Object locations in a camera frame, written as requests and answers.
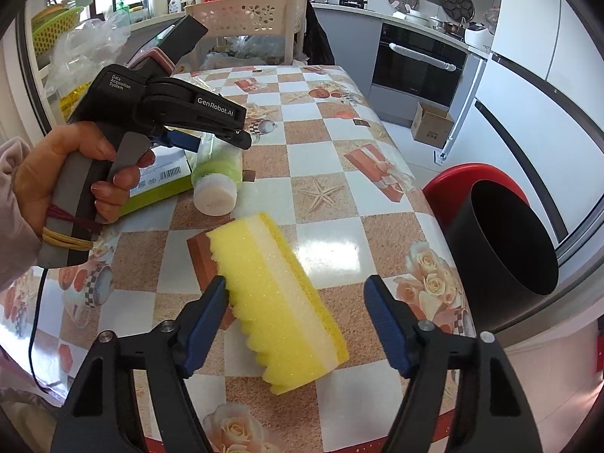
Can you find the wavy layered sponge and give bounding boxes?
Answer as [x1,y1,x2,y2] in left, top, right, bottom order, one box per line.
[206,212,351,394]

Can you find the crumpled plastic bags in rack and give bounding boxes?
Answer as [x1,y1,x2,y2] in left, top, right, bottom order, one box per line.
[200,33,307,69]

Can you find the person's left forearm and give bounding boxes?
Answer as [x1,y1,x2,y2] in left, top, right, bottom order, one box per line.
[0,136,44,296]

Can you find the red plastic stool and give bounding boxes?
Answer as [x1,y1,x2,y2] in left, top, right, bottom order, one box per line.
[422,163,533,213]

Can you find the green plastic basket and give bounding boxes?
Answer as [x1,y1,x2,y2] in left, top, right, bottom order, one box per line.
[31,5,83,57]

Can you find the person's left hand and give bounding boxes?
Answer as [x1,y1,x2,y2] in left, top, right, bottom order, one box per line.
[13,120,156,248]

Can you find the dark cloth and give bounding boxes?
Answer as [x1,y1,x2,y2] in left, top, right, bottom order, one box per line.
[304,2,336,64]

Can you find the black flat device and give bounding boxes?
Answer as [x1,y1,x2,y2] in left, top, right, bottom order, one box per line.
[126,14,209,79]

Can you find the black round bin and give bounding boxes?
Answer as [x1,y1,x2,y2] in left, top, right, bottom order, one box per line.
[441,177,561,336]

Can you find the green and white carton box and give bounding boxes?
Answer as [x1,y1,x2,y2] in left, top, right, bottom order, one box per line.
[117,145,195,218]

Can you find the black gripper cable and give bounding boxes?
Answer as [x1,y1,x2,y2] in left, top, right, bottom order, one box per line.
[27,264,55,393]

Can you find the checkered floral tablecloth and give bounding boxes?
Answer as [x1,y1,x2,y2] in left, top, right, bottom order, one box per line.
[0,63,477,453]

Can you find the white rice cooker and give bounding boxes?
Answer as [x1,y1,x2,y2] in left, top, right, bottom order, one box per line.
[464,21,496,48]

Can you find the large clear plastic bag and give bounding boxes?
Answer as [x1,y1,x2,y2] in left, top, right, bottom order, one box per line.
[45,14,133,100]

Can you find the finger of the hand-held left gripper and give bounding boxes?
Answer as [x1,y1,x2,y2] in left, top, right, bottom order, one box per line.
[189,123,253,151]
[162,129,202,153]

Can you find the green tube with white cap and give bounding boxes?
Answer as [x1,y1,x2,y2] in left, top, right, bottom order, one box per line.
[190,131,245,216]

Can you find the red hair tie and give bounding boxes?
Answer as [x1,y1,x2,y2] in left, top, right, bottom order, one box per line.
[46,204,103,234]

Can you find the black built-in oven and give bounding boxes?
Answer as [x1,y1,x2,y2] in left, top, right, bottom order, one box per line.
[370,23,468,109]

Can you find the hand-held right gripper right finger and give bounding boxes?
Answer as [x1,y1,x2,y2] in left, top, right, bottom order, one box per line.
[364,274,550,453]

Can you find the open cardboard box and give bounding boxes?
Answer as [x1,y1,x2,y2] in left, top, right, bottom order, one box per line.
[410,101,455,149]

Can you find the beige perforated plastic rack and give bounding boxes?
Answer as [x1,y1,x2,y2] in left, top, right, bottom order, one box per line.
[184,0,312,64]

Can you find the red-edged dining table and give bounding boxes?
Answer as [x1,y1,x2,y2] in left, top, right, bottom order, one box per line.
[0,63,478,453]

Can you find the yellow hair tie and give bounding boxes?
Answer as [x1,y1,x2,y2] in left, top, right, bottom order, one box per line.
[42,226,95,252]

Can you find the white refrigerator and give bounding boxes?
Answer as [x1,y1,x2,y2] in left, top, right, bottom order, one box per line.
[444,0,604,256]

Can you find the round black baking pan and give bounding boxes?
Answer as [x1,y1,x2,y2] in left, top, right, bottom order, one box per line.
[441,0,475,20]

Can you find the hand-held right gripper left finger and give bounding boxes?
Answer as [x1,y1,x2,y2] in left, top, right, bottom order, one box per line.
[49,275,231,453]

